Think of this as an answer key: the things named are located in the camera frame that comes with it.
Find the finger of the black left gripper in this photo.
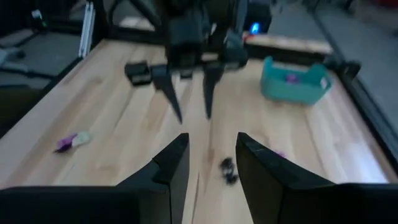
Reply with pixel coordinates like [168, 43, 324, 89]
[202, 63, 225, 120]
[151, 64, 183, 125]

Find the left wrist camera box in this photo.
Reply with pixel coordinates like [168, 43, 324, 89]
[124, 61, 153, 86]

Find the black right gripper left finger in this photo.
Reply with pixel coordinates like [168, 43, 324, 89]
[116, 133, 190, 224]

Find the silver aluminium extrusion post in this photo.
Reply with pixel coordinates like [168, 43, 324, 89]
[78, 1, 95, 59]

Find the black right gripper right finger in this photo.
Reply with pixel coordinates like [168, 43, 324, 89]
[235, 132, 338, 224]

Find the teal plastic bin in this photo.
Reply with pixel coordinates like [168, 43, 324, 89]
[260, 55, 333, 106]

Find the black box with blue light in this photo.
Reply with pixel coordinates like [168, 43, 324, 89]
[244, 2, 273, 35]

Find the cream plastic skull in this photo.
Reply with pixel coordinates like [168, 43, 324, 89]
[72, 130, 93, 147]

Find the black aluminium table frame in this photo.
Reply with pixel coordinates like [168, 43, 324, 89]
[46, 0, 398, 175]

